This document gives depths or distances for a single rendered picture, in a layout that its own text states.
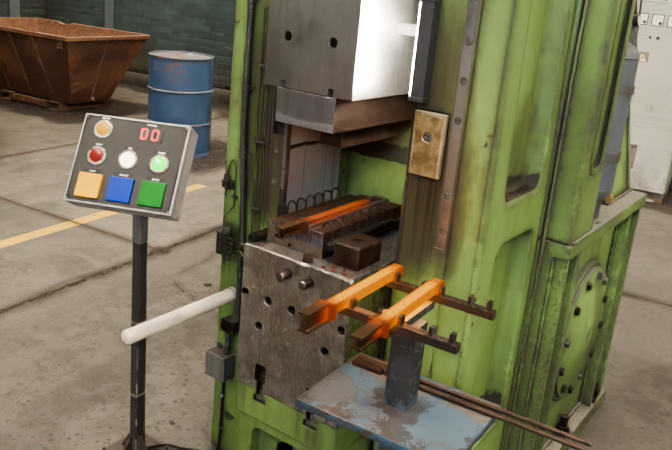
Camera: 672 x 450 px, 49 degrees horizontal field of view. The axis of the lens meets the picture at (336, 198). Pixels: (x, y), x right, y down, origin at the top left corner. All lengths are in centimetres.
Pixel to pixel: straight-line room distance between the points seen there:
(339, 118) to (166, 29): 830
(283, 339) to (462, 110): 82
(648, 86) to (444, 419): 552
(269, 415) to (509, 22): 130
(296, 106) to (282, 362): 73
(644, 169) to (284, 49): 540
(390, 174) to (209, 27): 744
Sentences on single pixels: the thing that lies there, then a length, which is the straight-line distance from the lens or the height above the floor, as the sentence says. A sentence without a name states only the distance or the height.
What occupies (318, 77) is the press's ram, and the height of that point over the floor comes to 141.
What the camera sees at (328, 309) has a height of 99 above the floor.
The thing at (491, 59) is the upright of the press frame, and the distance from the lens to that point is 190.
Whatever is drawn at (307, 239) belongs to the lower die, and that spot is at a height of 96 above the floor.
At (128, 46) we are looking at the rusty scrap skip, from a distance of 873.
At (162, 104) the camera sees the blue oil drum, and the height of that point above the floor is 47.
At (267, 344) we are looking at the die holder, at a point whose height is 63.
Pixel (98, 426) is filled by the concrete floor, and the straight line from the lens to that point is 301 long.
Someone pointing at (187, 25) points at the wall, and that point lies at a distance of 997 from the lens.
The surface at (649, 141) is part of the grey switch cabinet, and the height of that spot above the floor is 55.
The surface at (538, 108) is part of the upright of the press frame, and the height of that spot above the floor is 136.
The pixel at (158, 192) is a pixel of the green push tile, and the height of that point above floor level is 102.
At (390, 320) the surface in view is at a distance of 158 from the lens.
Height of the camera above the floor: 167
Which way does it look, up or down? 16 degrees down
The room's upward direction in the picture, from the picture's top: 5 degrees clockwise
